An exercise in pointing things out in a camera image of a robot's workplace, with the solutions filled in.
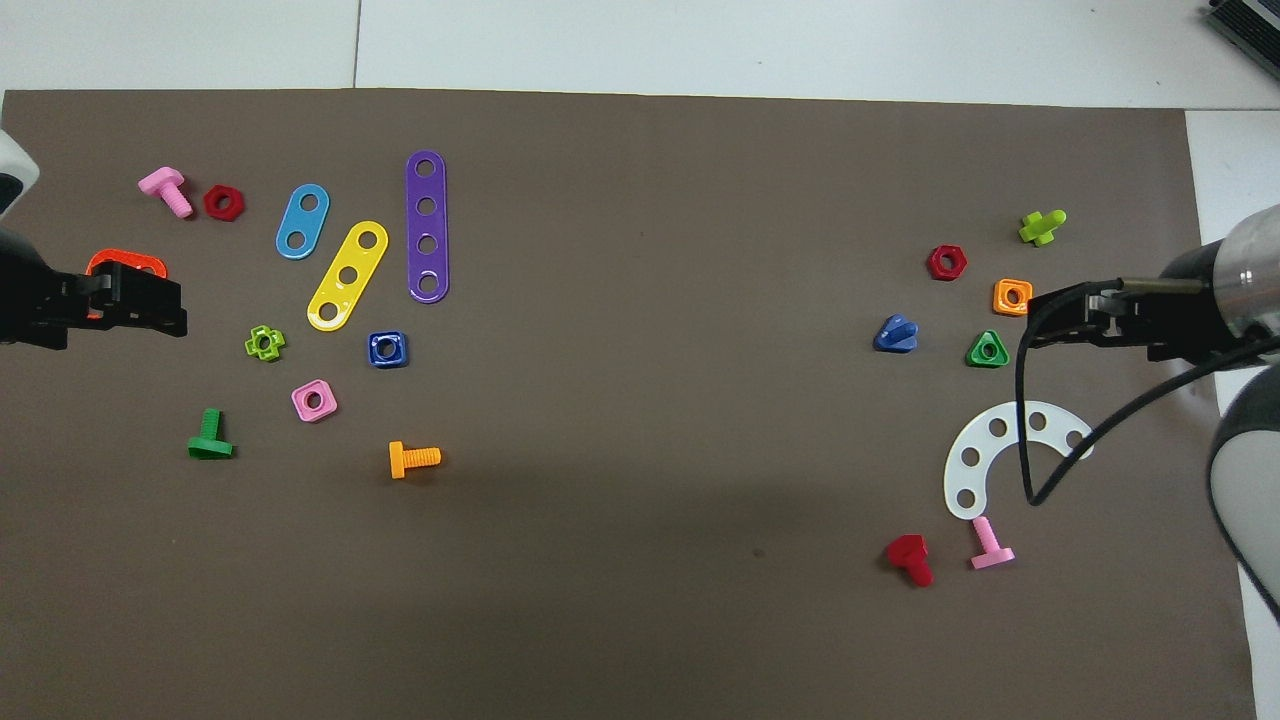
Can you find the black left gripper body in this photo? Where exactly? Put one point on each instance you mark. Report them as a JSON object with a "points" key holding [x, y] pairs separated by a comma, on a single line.
{"points": [[40, 300]]}

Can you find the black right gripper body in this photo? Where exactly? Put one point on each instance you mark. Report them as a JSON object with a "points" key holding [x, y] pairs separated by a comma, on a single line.
{"points": [[1180, 315]]}

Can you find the blue plastic screw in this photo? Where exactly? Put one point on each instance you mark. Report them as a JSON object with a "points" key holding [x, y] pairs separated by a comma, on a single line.
{"points": [[893, 337]]}

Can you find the blue square plastic nut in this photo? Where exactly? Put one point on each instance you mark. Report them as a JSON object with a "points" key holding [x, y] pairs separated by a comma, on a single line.
{"points": [[373, 340]]}

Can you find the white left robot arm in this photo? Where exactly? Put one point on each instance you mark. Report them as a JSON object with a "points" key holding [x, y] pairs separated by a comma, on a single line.
{"points": [[12, 170]]}

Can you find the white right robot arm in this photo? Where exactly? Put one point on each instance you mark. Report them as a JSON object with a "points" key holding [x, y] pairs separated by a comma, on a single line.
{"points": [[1250, 280]]}

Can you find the orange square plastic nut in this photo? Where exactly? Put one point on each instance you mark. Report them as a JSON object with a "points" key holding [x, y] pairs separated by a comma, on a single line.
{"points": [[999, 297]]}

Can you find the lime green cross-head screw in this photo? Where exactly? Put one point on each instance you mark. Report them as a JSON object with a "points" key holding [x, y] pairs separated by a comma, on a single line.
{"points": [[1040, 229]]}

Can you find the green triangular plastic nut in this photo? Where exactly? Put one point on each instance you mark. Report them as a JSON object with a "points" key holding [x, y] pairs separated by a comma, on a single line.
{"points": [[975, 358]]}

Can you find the lime green cross nut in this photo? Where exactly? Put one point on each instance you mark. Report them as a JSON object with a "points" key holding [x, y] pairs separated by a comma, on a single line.
{"points": [[252, 345]]}

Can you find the pink plastic screw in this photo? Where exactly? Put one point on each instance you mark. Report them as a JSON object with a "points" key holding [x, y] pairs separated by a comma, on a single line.
{"points": [[992, 556], [160, 183]]}

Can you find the red hexagonal plastic nut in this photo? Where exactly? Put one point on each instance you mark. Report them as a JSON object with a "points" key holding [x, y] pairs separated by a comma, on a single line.
{"points": [[210, 203], [933, 263]]}

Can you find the green plastic screw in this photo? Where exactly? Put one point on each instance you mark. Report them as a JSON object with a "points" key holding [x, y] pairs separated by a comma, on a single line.
{"points": [[210, 447]]}

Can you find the pink square plastic nut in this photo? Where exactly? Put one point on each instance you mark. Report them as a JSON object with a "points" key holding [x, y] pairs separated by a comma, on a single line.
{"points": [[300, 405]]}

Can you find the red plastic screw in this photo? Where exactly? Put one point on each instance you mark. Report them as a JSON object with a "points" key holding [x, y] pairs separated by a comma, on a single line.
{"points": [[907, 552]]}

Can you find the orange plastic screw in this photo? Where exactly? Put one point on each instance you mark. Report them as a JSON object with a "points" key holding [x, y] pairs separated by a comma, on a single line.
{"points": [[398, 460]]}

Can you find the orange heart-shaped plastic plate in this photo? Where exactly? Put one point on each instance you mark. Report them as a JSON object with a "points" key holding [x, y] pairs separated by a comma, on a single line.
{"points": [[140, 258]]}

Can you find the white curved five-hole plate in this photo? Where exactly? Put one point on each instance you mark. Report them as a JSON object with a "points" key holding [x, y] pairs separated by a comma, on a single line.
{"points": [[983, 441]]}

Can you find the blue two-hole plastic plate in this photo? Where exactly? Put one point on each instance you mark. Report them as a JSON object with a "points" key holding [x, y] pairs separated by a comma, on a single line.
{"points": [[303, 222]]}

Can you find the yellow three-hole plastic plate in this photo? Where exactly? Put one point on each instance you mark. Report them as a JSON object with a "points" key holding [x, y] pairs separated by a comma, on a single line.
{"points": [[358, 258]]}

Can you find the grey ribbed device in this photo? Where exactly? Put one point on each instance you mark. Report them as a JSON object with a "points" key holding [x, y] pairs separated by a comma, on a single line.
{"points": [[1250, 25]]}

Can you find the purple four-hole plastic plate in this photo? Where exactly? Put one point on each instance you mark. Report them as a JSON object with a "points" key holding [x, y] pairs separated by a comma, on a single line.
{"points": [[426, 188]]}

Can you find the brown table mat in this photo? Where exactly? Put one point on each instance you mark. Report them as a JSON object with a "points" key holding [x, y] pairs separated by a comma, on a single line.
{"points": [[640, 400]]}

